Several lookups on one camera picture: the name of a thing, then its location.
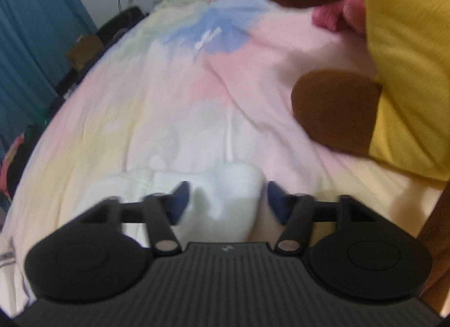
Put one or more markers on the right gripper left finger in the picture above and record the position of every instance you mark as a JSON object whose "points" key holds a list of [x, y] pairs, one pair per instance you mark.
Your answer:
{"points": [[160, 213]]}

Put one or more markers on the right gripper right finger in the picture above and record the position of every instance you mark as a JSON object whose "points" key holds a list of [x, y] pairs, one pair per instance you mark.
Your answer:
{"points": [[295, 213]]}

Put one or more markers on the pile of clothes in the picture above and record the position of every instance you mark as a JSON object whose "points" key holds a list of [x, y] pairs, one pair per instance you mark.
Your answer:
{"points": [[14, 162]]}

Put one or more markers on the pastel tie-dye bed cover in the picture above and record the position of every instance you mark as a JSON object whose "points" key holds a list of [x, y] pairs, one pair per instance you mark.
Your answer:
{"points": [[199, 91]]}

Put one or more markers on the brown paper bag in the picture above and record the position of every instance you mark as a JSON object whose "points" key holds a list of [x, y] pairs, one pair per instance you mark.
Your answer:
{"points": [[83, 51]]}

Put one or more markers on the black sofa bench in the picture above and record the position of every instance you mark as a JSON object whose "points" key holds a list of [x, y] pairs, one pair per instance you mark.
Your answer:
{"points": [[109, 33]]}

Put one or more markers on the yellow brown plush toy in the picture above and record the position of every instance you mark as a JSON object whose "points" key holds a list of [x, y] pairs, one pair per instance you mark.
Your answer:
{"points": [[400, 116]]}

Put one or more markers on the blue curtain right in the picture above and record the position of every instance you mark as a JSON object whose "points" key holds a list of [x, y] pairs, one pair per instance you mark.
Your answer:
{"points": [[35, 38]]}

